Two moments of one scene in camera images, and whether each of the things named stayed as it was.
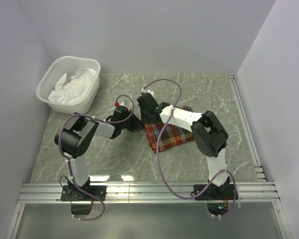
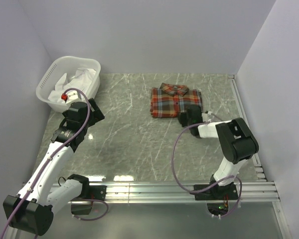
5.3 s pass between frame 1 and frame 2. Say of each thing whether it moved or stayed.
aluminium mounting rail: stayed
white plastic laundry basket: stayed
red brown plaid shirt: moved
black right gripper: moved
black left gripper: moved
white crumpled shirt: stayed
